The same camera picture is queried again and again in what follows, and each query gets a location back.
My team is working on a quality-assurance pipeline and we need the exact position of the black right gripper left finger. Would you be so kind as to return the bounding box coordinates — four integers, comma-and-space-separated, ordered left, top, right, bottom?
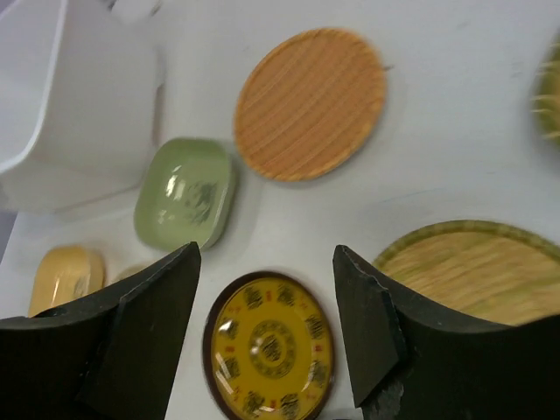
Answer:
1, 243, 201, 419

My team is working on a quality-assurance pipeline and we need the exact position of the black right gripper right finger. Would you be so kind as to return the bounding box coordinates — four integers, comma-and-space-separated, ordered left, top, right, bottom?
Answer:
332, 245, 559, 419

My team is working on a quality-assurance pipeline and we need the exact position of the round orange woven plate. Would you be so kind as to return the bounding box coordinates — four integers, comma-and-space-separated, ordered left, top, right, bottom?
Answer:
234, 27, 387, 182

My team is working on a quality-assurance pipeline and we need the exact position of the square green-rimmed bamboo tray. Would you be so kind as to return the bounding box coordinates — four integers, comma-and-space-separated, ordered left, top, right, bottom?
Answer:
530, 36, 559, 145

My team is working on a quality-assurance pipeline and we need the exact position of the white plastic bin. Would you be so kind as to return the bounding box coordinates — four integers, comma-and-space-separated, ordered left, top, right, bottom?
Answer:
0, 0, 166, 215

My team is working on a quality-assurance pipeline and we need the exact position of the yellow square panda dish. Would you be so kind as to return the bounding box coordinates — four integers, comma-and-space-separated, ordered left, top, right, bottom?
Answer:
28, 245, 105, 317

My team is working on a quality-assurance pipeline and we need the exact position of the round green-rimmed bamboo plate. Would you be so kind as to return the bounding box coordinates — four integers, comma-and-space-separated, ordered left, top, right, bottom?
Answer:
373, 220, 559, 326

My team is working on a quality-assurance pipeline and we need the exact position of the yellow ornate round plate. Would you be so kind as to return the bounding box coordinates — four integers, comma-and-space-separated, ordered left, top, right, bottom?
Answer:
201, 271, 336, 419

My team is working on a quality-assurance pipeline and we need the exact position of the green square panda dish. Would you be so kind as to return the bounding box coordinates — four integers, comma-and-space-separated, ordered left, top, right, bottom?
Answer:
134, 137, 236, 252

